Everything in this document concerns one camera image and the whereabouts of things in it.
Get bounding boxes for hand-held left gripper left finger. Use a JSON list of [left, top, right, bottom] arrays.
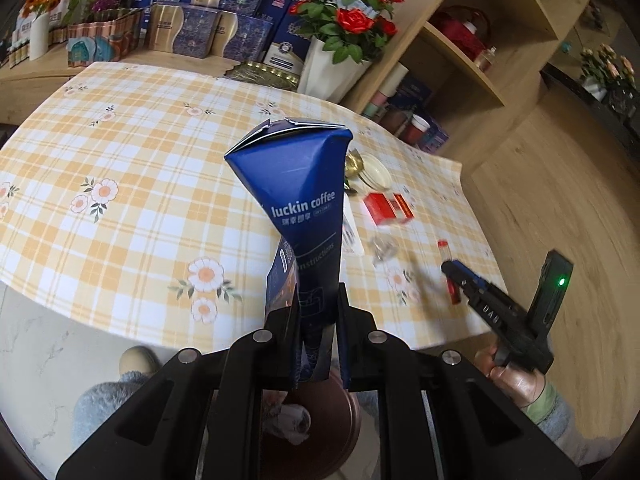
[[55, 304, 303, 480]]

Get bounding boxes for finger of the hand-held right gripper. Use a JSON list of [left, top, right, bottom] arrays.
[[441, 260, 493, 305]]

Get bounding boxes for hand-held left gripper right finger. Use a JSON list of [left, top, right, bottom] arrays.
[[336, 282, 583, 480]]

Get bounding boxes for brown round bin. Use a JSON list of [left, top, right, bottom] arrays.
[[260, 380, 362, 480]]

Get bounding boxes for red cigarette box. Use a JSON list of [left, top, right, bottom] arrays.
[[363, 191, 416, 227]]

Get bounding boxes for blue paper bag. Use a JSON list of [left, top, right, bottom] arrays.
[[224, 117, 352, 393]]

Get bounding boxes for gold foil wrapper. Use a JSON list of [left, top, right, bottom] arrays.
[[345, 149, 365, 193]]

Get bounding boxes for person's right forearm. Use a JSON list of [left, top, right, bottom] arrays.
[[520, 380, 576, 456]]

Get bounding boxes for person's right hand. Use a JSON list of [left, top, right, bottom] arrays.
[[474, 345, 546, 408]]

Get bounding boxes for clear plastic wrapper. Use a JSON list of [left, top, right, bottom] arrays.
[[367, 234, 398, 266]]

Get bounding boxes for white printed wrapper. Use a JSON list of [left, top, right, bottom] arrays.
[[342, 212, 365, 257]]

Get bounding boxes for beige slipper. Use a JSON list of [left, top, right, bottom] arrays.
[[119, 345, 162, 377]]

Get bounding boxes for white round lid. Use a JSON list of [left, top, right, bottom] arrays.
[[359, 152, 393, 190]]

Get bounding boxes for small purple box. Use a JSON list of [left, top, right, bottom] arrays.
[[417, 120, 451, 155]]

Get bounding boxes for red paper cup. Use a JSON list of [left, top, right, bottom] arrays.
[[400, 114, 432, 147]]

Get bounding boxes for person's left leg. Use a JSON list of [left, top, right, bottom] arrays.
[[75, 370, 168, 443]]

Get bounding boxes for brown glass cup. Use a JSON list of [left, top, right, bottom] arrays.
[[382, 107, 408, 136]]

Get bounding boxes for dark blue illustrated box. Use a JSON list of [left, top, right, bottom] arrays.
[[395, 72, 433, 111]]

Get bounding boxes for stack of pastel cups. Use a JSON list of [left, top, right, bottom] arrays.
[[362, 62, 410, 121]]

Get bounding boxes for black countertop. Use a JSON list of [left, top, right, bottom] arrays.
[[542, 62, 640, 148]]

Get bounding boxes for wooden shelf unit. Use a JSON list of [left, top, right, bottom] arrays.
[[342, 0, 598, 171]]

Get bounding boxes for clear perfume bottle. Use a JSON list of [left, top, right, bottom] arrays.
[[475, 46, 498, 73]]

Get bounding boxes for yellow plaid floral tablecloth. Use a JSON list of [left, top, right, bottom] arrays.
[[0, 60, 506, 351]]

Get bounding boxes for red gift basket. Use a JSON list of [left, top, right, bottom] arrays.
[[431, 5, 493, 63]]

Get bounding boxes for pink roses in pot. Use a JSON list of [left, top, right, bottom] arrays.
[[580, 44, 637, 102]]

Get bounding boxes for gold leaf tray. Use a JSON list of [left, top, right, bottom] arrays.
[[226, 60, 302, 92]]

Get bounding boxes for red roses in white pot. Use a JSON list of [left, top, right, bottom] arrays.
[[289, 0, 405, 95]]

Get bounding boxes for white blue emblem box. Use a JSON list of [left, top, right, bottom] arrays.
[[260, 15, 313, 78]]

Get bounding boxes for tall dark blue box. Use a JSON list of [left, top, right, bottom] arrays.
[[260, 0, 296, 26]]

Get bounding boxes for corrugated decorated tin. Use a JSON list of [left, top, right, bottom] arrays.
[[66, 9, 143, 68]]

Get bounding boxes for low wooden cabinet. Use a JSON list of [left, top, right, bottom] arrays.
[[0, 45, 241, 126]]

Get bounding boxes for row of small brown bottles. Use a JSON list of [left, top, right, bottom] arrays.
[[0, 35, 33, 68]]

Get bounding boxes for orange artificial flowers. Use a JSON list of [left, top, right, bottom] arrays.
[[20, 0, 63, 18]]

